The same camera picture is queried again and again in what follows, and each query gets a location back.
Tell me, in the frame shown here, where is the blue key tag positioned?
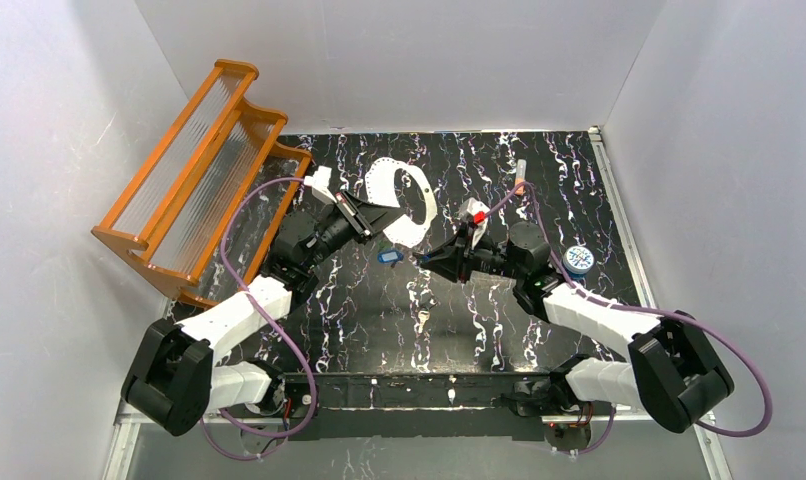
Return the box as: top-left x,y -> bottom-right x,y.
377,249 -> 405,268

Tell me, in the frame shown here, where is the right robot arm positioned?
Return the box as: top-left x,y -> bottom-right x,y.
414,222 -> 735,433

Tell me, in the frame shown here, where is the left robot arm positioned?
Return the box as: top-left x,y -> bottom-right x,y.
121,191 -> 405,436

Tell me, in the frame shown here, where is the blue white round jar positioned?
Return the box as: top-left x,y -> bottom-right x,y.
562,245 -> 596,279

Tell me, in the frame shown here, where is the orange white marker pen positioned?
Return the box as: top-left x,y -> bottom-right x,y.
514,159 -> 527,196

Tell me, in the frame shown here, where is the orange wooden shelf rack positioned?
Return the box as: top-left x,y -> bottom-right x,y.
91,59 -> 312,308

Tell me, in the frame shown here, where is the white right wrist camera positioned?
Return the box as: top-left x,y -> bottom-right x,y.
457,198 -> 490,247

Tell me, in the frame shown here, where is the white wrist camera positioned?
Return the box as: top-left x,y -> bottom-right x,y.
303,166 -> 337,205
457,198 -> 490,247

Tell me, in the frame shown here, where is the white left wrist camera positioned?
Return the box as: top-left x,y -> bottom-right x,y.
303,166 -> 337,205

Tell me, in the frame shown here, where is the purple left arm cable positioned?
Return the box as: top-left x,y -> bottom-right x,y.
200,176 -> 319,462

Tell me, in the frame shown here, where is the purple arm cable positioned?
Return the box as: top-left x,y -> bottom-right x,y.
200,176 -> 319,462
485,180 -> 774,456

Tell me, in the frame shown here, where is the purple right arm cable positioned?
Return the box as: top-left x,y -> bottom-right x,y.
485,180 -> 774,456

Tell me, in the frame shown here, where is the aluminium frame rail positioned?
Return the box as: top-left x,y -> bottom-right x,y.
103,374 -> 731,479

